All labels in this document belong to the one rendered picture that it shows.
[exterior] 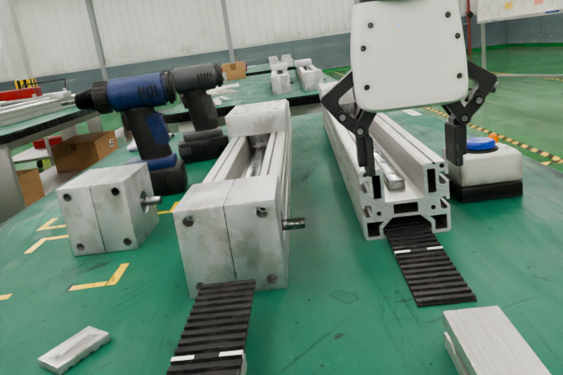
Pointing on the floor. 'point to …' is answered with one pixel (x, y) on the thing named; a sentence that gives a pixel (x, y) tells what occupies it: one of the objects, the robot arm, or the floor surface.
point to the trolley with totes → (41, 151)
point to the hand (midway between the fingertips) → (410, 156)
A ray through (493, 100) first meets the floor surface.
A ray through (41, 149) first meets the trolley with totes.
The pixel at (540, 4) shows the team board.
